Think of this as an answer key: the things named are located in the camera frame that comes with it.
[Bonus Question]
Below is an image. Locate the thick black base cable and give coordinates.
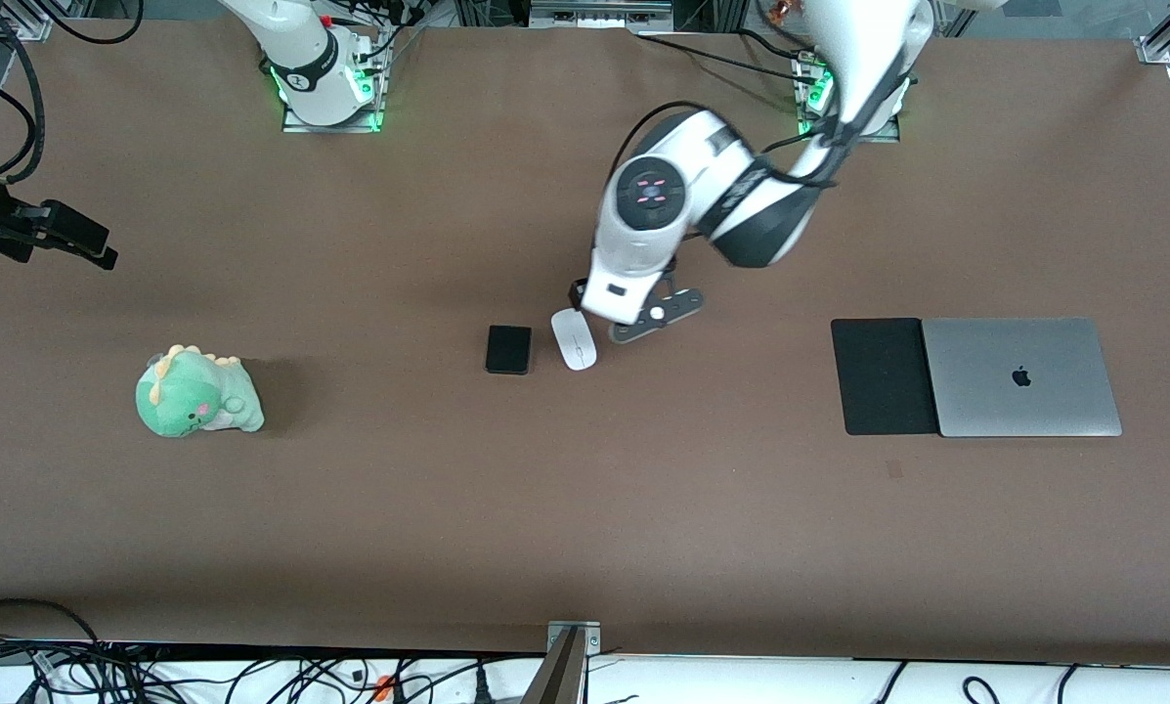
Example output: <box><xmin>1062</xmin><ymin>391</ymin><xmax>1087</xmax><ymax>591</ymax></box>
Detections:
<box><xmin>631</xmin><ymin>32</ymin><xmax>820</xmax><ymax>87</ymax></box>

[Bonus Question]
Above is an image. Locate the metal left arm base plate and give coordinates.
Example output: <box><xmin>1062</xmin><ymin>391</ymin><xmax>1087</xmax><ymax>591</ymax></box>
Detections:
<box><xmin>792</xmin><ymin>49</ymin><xmax>903</xmax><ymax>144</ymax></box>

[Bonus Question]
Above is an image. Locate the black phone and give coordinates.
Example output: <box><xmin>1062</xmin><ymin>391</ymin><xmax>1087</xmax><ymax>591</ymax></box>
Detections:
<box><xmin>485</xmin><ymin>325</ymin><xmax>534</xmax><ymax>376</ymax></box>

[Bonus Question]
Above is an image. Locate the metal corner bracket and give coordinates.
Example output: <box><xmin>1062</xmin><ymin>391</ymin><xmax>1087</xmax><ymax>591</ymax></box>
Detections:
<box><xmin>546</xmin><ymin>621</ymin><xmax>603</xmax><ymax>659</ymax></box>

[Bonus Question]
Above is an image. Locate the silver laptop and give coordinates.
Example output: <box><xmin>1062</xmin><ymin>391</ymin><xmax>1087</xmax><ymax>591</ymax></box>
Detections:
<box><xmin>921</xmin><ymin>316</ymin><xmax>1124</xmax><ymax>439</ymax></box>

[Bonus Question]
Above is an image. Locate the black mouse pad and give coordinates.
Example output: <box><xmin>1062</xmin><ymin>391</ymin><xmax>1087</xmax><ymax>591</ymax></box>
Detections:
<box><xmin>830</xmin><ymin>317</ymin><xmax>940</xmax><ymax>437</ymax></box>

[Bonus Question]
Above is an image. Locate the grey metal box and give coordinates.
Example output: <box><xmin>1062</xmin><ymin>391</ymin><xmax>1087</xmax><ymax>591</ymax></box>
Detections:
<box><xmin>529</xmin><ymin>0</ymin><xmax>675</xmax><ymax>30</ymax></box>

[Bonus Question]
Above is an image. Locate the green dinosaur plush toy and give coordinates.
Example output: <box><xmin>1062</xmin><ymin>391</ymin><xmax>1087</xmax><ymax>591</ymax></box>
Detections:
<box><xmin>135</xmin><ymin>343</ymin><xmax>266</xmax><ymax>439</ymax></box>

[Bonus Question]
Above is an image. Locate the long black floor cable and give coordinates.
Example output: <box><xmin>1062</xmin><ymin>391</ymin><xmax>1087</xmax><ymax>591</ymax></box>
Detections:
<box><xmin>0</xmin><ymin>598</ymin><xmax>108</xmax><ymax>651</ymax></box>

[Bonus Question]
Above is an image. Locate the dark aluminium post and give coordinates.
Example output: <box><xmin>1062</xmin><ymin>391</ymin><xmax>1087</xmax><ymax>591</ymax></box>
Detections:
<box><xmin>521</xmin><ymin>628</ymin><xmax>585</xmax><ymax>704</ymax></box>

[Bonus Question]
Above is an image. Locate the white computer mouse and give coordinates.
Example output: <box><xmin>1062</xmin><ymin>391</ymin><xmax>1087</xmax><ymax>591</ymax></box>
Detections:
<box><xmin>550</xmin><ymin>309</ymin><xmax>598</xmax><ymax>373</ymax></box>

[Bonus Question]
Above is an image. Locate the thin black base cable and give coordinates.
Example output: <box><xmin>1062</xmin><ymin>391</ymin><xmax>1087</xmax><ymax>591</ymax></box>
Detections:
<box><xmin>736</xmin><ymin>27</ymin><xmax>812</xmax><ymax>62</ymax></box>

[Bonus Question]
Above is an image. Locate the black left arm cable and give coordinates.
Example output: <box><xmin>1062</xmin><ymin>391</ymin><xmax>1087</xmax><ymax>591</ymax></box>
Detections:
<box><xmin>606</xmin><ymin>44</ymin><xmax>926</xmax><ymax>189</ymax></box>

